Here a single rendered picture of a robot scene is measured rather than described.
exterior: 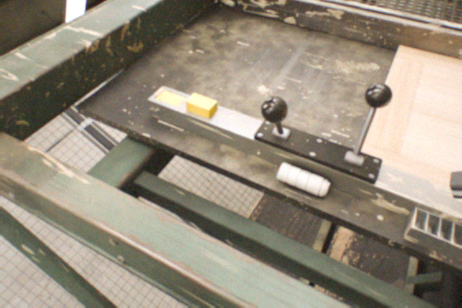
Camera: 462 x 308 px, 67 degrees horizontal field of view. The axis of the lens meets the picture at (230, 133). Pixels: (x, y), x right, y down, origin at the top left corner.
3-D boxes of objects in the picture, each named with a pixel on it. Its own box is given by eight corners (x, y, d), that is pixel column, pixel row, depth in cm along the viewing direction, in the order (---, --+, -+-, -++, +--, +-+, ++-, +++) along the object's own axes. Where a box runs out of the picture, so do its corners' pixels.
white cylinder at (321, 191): (275, 182, 57) (322, 201, 55) (277, 170, 55) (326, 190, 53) (282, 170, 59) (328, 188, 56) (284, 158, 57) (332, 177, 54)
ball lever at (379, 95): (362, 174, 52) (397, 87, 48) (337, 165, 54) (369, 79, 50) (364, 168, 56) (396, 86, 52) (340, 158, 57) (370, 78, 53)
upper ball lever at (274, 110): (288, 149, 58) (280, 121, 46) (266, 142, 60) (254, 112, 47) (296, 130, 59) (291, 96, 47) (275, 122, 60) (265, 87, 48)
